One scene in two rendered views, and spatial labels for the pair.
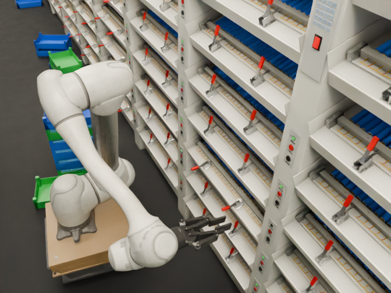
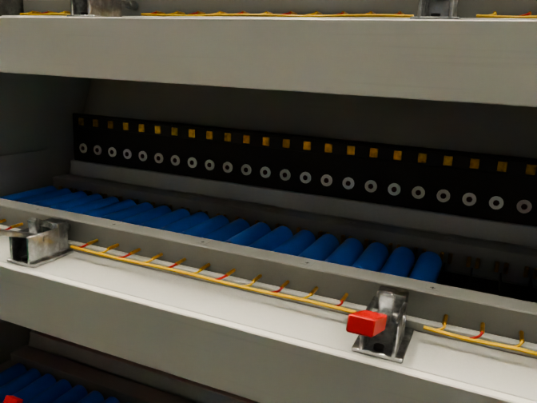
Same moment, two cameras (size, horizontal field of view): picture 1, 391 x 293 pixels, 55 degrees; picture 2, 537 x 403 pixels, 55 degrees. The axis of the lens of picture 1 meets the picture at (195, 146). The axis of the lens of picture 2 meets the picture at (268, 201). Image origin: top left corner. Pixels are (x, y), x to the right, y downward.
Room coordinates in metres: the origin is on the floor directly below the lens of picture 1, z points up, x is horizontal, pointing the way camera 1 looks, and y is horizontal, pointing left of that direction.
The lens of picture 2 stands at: (0.86, 0.06, 0.59)
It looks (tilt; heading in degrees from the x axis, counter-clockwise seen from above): 6 degrees up; 322
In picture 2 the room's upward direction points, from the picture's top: 11 degrees clockwise
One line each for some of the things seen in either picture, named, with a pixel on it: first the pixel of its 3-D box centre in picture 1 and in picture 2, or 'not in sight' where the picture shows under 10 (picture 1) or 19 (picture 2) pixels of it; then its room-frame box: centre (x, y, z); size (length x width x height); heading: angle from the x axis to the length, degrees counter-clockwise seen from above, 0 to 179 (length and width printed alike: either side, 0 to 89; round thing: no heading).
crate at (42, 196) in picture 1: (61, 188); not in sight; (1.58, 0.81, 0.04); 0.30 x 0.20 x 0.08; 104
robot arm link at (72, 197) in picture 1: (71, 197); not in sight; (1.14, 0.55, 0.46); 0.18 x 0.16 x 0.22; 130
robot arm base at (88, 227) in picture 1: (75, 220); not in sight; (1.12, 0.55, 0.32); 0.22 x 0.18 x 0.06; 17
